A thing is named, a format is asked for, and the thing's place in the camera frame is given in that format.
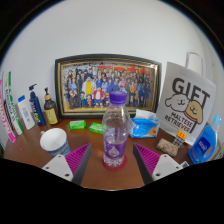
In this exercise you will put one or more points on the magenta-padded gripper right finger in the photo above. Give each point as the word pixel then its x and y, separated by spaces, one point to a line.
pixel 165 166

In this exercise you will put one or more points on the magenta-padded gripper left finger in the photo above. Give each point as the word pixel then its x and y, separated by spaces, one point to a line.
pixel 60 166

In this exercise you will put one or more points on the clear purple-capped water bottle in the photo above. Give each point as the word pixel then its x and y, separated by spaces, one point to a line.
pixel 115 133

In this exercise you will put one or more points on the patterned small pouch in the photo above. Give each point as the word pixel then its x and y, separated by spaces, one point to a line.
pixel 167 147

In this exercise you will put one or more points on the white remote control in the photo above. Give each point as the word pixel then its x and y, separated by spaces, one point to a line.
pixel 184 164

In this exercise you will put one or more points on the blue patterned white mug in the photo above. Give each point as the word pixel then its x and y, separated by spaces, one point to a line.
pixel 53 140

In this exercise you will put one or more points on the colourful puzzle cube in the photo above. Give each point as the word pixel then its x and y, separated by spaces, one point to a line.
pixel 180 138

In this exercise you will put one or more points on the blue detergent bottle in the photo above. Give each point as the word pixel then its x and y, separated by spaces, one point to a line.
pixel 204 146

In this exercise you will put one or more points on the green packet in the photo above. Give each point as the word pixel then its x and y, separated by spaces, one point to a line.
pixel 96 128
pixel 77 124

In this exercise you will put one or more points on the flat round red coaster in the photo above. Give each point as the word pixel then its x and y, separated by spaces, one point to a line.
pixel 115 168

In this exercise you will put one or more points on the amber pump bottle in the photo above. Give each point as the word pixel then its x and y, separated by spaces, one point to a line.
pixel 51 113

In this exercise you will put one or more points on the white blue-capped bottle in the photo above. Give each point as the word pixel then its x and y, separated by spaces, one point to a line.
pixel 26 115

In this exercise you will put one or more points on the dark blue pump bottle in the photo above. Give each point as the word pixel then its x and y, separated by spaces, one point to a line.
pixel 36 108

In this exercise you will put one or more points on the white paper gift bag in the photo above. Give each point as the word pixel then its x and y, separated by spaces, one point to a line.
pixel 186 100

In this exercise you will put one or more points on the pink tall tube box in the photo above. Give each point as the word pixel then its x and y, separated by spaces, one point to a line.
pixel 6 121

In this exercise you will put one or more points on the white blue tall tube box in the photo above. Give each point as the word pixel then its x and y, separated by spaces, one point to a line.
pixel 14 110

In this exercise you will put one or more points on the framed group picture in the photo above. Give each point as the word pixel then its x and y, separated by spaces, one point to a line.
pixel 93 86

